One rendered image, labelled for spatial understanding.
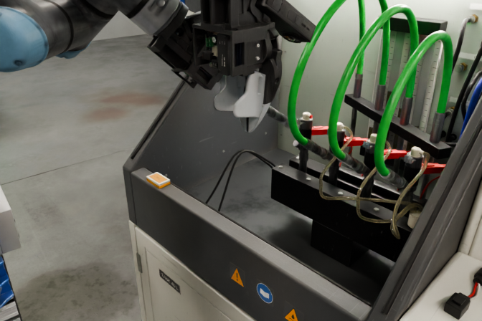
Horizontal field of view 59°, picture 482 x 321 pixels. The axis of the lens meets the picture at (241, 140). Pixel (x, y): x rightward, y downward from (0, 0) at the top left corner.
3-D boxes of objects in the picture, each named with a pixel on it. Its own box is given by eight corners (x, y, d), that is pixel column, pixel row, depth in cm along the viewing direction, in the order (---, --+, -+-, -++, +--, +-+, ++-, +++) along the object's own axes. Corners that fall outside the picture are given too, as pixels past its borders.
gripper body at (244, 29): (192, 70, 54) (187, -32, 49) (240, 59, 59) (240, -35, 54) (234, 83, 49) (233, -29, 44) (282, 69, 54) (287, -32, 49)
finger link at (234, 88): (209, 134, 58) (206, 69, 54) (239, 122, 62) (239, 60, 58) (224, 140, 56) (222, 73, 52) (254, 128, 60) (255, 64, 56)
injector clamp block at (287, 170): (269, 223, 101) (271, 167, 95) (295, 206, 108) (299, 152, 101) (404, 299, 80) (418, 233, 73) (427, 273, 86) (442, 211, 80)
